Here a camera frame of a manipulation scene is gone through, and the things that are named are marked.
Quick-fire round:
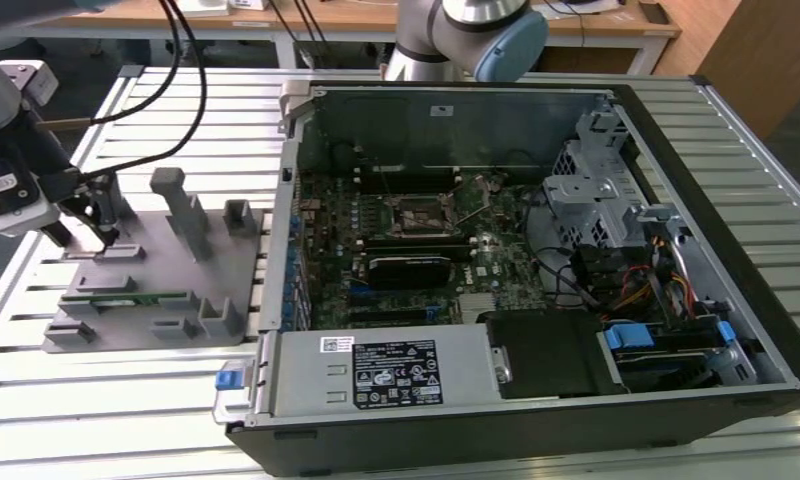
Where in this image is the green motherboard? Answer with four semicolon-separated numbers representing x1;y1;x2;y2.
291;167;545;332

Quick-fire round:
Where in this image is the grey case handle bracket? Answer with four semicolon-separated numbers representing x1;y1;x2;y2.
277;79;313;137

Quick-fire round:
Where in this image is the silver drive cage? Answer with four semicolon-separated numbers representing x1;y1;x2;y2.
543;112;648;251

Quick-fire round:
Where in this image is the black hanging cable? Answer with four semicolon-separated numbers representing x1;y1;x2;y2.
273;0;299;44
296;0;328;66

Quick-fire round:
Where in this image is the green RAM stick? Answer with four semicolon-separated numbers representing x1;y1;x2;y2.
62;291;189;306

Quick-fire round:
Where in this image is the yellow red wire bundle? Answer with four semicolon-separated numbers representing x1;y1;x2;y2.
616;234;699;321

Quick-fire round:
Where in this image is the black plastic shroud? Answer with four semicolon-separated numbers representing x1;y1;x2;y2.
485;309;626;401

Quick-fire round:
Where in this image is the blue disk carrier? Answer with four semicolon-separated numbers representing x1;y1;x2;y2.
603;323;655;354

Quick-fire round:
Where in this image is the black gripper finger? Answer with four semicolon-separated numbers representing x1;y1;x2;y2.
42;219;74;250
72;169;132;246

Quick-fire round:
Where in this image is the black camera cable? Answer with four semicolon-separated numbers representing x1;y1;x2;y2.
89;0;208;126
78;0;209;177

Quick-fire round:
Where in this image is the silver power supply with label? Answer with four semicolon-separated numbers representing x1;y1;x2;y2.
245;327;501;416

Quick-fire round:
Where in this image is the CPU socket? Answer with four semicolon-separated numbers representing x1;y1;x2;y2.
380;193;460;237

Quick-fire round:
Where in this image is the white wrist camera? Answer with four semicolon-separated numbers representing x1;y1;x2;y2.
0;159;62;237
0;59;60;107

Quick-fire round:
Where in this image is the blue case latch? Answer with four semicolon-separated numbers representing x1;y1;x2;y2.
216;367;249;392

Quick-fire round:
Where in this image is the wooden cabinet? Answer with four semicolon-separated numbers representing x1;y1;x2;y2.
696;0;800;141

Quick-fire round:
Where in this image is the thin wire locking lever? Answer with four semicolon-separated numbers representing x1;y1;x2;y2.
457;202;492;225

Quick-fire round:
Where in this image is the wooden desk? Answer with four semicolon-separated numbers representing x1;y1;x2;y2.
38;0;682;76

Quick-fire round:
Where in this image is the metal socket cover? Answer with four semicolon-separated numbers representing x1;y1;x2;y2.
447;173;503;224

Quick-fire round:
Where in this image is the black expansion slot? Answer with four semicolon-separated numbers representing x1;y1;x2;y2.
349;308;441;322

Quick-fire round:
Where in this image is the silver finned heatsink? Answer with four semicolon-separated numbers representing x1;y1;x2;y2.
457;293;499;322

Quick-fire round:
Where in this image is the grey parts rack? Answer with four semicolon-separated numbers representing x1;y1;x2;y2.
42;167;268;354

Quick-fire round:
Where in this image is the black and silver PC case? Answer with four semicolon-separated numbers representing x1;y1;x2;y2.
224;77;800;477

